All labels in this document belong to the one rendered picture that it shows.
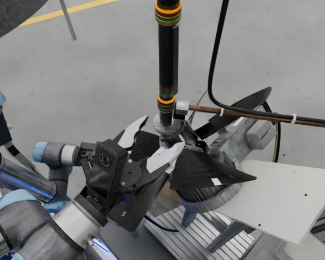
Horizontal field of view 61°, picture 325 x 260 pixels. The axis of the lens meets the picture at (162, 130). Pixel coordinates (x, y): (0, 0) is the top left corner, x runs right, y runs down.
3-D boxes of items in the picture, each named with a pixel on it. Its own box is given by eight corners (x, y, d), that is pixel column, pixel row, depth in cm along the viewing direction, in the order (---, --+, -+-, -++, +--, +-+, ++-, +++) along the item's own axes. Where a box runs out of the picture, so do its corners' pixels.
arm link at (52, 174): (52, 187, 108) (42, 177, 99) (55, 161, 114) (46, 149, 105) (72, 186, 109) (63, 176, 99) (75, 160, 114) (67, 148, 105)
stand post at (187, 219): (193, 221, 201) (213, 177, 122) (185, 230, 198) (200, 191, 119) (188, 216, 203) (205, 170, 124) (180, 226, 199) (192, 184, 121)
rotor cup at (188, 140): (192, 142, 111) (175, 116, 107) (215, 143, 98) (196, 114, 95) (168, 165, 106) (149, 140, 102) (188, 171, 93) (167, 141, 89)
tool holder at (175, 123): (187, 115, 77) (190, 94, 68) (184, 137, 73) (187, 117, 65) (155, 111, 77) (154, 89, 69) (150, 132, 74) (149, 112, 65)
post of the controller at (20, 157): (35, 167, 130) (17, 148, 113) (30, 171, 129) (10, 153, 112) (32, 163, 131) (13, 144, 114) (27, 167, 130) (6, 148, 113)
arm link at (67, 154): (59, 158, 93) (65, 169, 100) (72, 160, 93) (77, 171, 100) (66, 140, 98) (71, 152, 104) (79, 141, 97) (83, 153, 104)
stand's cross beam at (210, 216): (226, 227, 147) (227, 226, 143) (222, 233, 146) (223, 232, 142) (199, 203, 154) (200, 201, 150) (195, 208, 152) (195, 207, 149)
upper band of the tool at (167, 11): (182, 12, 47) (183, -4, 45) (179, 28, 45) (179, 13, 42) (157, 9, 47) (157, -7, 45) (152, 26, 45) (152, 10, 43)
